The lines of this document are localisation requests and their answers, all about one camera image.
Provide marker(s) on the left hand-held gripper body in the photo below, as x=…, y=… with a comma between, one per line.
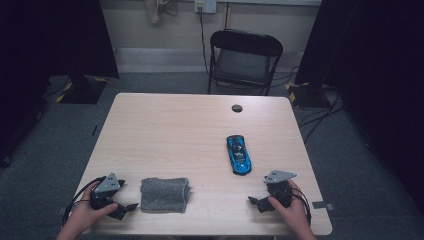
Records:
x=106, y=186

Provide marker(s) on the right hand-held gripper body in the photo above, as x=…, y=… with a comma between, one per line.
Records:
x=280, y=190

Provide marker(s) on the grey cloth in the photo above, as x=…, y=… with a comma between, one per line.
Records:
x=164, y=195

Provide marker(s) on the blue toy car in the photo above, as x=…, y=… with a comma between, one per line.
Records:
x=238, y=155

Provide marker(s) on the person's right hand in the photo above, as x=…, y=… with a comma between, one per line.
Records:
x=296, y=213

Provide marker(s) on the person's left hand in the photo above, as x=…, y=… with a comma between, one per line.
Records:
x=87, y=215

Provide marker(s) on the grey tape strip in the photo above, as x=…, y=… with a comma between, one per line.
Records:
x=321, y=205
x=60, y=211

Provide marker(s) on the small black floor strip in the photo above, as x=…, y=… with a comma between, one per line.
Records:
x=95, y=130

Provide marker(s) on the black table grommet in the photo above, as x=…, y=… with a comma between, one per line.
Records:
x=237, y=108

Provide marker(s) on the black stand base yellow tape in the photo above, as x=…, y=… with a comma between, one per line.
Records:
x=305, y=95
x=83, y=91

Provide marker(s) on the black folding chair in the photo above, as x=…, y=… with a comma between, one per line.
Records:
x=241, y=63

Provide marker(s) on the dark curtain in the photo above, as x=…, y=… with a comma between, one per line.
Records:
x=373, y=66
x=50, y=40

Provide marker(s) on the beige hanging bag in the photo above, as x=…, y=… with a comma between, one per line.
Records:
x=156, y=8

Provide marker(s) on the white wall socket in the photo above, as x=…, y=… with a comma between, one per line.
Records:
x=205, y=6

